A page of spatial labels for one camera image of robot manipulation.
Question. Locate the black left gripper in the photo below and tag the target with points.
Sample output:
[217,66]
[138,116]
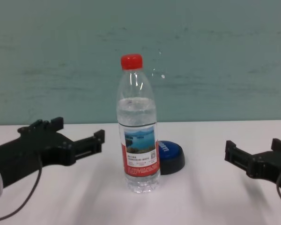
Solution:
[37,150]

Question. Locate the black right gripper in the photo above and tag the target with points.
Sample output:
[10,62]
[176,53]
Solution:
[268,166]

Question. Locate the clear water bottle red cap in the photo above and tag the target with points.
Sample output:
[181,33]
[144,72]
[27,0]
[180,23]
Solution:
[138,150]

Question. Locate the blue push button black base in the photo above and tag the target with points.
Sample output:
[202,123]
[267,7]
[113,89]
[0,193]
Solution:
[172,154]

